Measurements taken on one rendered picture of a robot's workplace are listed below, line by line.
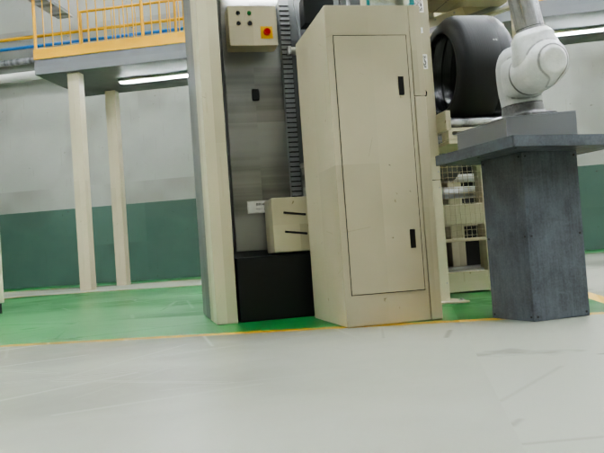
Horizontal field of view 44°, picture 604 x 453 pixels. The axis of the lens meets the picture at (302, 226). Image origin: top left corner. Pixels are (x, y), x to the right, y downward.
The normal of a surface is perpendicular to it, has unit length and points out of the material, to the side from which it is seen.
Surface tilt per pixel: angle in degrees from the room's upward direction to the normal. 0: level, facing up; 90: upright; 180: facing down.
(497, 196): 90
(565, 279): 90
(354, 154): 90
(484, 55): 88
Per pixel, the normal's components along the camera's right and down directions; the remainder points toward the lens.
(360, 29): 0.21, -0.05
